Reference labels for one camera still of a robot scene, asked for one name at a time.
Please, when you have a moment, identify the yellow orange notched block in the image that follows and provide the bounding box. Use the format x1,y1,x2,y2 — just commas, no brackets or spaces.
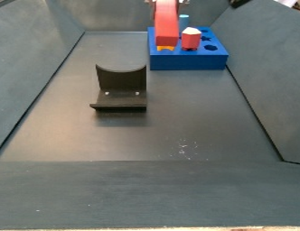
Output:
157,46,176,51

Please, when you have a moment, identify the blue shape sorter board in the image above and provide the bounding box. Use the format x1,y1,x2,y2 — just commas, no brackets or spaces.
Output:
148,27,229,70

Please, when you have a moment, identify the long red rectangular block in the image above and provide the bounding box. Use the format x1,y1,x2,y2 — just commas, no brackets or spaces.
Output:
155,0,180,47

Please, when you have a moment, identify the red pentagon block white top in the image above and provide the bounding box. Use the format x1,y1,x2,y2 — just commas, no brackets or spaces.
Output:
181,27,203,51

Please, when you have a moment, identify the light blue cylinder block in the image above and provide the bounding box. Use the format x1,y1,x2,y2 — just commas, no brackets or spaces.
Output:
179,14,191,32

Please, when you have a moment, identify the black curved fixture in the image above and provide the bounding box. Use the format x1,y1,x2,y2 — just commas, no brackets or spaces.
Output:
90,66,148,111

